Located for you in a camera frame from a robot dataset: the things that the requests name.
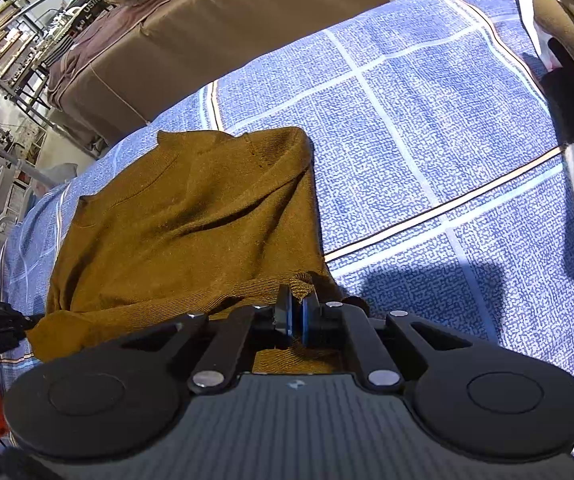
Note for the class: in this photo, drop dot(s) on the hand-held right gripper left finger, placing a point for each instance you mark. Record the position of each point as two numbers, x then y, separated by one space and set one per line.
294 317

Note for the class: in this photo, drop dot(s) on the olive brown sweater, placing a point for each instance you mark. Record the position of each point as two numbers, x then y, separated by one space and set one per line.
192 220

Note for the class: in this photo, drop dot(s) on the blue plaid bedsheet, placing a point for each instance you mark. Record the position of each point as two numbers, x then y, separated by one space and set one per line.
417 135

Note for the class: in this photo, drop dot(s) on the metal display rack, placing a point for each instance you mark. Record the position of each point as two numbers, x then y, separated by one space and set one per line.
17 35

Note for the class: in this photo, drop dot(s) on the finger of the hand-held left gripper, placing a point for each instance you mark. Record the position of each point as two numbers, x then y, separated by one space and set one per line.
2 327

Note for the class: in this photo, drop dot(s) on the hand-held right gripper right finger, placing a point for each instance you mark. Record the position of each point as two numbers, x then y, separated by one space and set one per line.
309 320

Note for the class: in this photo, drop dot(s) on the brown covered bed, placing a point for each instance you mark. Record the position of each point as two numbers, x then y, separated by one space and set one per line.
217 35

